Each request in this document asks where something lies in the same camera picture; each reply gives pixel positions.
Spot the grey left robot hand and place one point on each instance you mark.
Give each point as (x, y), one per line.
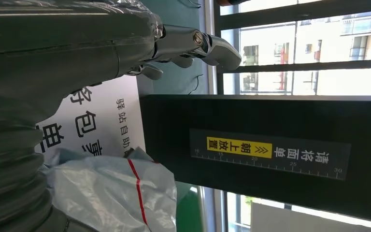
(60, 41)

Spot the white plastic package red print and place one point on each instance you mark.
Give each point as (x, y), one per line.
(102, 192)

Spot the black inbound scanner machine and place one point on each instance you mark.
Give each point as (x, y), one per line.
(268, 112)

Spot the white blue placement mat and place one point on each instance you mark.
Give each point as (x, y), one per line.
(108, 121)

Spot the black yellow ruler label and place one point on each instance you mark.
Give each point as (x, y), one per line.
(268, 153)

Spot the window with black frame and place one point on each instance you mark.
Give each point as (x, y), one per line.
(300, 65)

